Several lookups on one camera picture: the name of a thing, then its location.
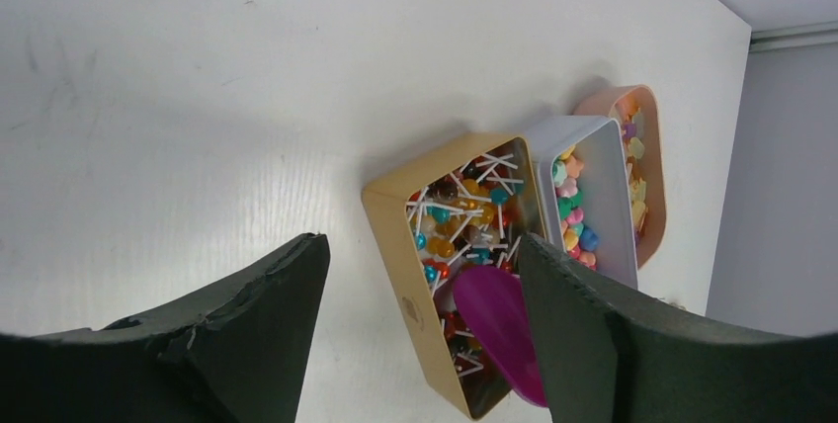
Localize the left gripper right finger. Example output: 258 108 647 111
519 234 837 422

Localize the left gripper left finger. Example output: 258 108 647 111
1 233 330 422

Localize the magenta plastic scoop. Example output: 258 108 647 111
453 266 547 407

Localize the white tin of candies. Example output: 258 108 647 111
524 116 638 289

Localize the gold tin of lollipops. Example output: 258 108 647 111
362 132 544 421

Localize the pink tin of gummies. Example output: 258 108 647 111
573 85 668 267

